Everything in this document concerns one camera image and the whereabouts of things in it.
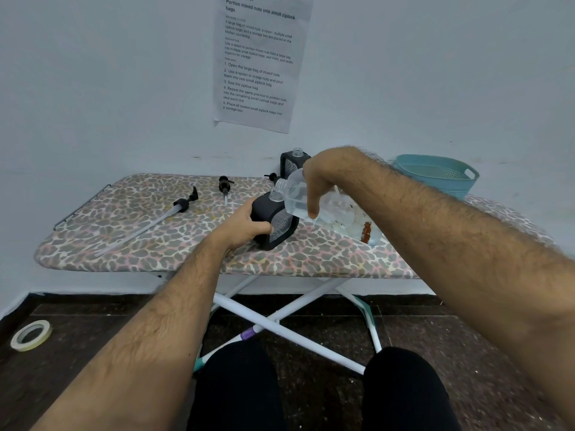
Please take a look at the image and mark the person's left leg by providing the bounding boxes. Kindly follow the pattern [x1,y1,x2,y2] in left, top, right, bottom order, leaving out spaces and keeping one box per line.
[186,341,286,431]

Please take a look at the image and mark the person's left forearm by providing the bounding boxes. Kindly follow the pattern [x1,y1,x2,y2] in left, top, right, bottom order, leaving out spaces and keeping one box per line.
[31,237,225,431]

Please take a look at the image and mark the person's right hand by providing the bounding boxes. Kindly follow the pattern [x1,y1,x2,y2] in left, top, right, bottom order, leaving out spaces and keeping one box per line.
[302,147,360,220]

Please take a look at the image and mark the person's right leg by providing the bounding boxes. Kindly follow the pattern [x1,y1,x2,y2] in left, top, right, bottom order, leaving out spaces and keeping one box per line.
[361,347,461,431]

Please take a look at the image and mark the black square dispenser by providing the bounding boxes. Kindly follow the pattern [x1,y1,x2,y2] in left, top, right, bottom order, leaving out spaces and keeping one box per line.
[250,190,300,252]
[280,147,312,180]

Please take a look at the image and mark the transparent bottle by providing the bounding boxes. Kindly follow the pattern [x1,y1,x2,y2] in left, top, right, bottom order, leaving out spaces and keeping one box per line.
[274,168,383,247]

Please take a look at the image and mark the white tape roll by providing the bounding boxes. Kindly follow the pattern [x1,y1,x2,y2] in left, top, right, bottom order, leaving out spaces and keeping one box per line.
[10,319,53,353]

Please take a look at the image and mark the white ironing board legs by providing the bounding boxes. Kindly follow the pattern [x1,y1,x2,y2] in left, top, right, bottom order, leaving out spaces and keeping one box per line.
[152,273,383,375]

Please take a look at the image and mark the metal wire iron rest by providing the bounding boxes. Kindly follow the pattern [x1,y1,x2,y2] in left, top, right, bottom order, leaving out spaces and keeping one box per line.
[53,184,112,231]

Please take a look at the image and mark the teal plastic basket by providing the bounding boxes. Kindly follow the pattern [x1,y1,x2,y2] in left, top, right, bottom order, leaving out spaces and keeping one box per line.
[393,153,480,202]

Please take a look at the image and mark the printed paper sheet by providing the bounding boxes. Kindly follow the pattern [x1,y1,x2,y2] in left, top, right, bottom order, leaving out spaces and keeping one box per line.
[213,0,315,134]

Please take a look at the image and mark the person's leg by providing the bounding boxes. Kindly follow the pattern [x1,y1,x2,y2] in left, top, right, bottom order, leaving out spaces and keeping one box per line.
[361,347,461,431]
[186,341,286,431]

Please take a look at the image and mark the person's right forearm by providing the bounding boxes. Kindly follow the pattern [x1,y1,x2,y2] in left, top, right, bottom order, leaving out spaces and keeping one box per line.
[337,145,575,431]

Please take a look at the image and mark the black pump with long tube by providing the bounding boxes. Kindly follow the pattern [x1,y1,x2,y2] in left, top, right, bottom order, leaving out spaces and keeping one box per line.
[94,186,199,259]

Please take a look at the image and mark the person's left hand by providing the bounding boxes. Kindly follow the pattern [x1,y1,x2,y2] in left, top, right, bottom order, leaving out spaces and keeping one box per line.
[208,196,274,259]

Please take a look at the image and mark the leopard print ironing board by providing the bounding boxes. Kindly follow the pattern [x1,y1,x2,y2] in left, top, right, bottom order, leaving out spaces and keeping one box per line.
[34,173,558,280]

